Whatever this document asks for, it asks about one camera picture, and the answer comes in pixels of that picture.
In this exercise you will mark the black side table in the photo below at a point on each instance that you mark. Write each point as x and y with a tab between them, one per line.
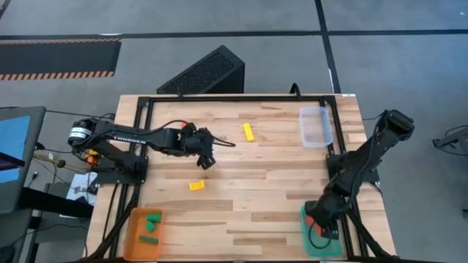
55	202

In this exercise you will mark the long yellow block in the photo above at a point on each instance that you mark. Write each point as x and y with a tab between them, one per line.
248	132

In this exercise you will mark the yellow arch block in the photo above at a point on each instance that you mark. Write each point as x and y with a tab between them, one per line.
196	185

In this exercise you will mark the black hazard striped floor mat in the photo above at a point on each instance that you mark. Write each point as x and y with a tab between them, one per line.
55	58

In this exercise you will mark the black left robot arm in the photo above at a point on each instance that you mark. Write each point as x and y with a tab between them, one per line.
120	138

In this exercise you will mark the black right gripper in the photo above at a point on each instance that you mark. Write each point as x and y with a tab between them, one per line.
325	212

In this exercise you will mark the orange plastic tray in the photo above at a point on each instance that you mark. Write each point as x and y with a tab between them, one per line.
140	252

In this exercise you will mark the long thin green block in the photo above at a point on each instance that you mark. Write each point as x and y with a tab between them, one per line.
148	240

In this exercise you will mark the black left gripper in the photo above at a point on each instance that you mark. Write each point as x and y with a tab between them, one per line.
194	140

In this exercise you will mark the black perforated box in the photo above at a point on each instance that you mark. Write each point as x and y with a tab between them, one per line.
208	71

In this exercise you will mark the black aluminium table frame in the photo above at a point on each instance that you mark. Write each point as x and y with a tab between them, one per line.
237	98

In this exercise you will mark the green rectangular block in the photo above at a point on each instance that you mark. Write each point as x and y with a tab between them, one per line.
154	217

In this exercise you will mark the green plastic tray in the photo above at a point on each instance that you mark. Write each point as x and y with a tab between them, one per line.
329	250

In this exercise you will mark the black floor stand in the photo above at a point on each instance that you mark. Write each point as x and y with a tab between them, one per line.
453	138

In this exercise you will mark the small red cube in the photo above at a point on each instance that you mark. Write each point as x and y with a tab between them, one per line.
185	124

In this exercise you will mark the clear plastic container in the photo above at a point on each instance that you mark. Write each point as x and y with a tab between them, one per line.
315	128

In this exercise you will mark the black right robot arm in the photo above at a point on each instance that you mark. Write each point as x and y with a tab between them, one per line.
365	157

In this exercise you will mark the monitor with blue screen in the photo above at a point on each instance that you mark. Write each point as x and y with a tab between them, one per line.
14	146

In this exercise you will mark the small green block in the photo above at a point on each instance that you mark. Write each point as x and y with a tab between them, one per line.
150	226

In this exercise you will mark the white paper sheet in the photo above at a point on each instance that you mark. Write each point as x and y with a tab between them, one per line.
78	182

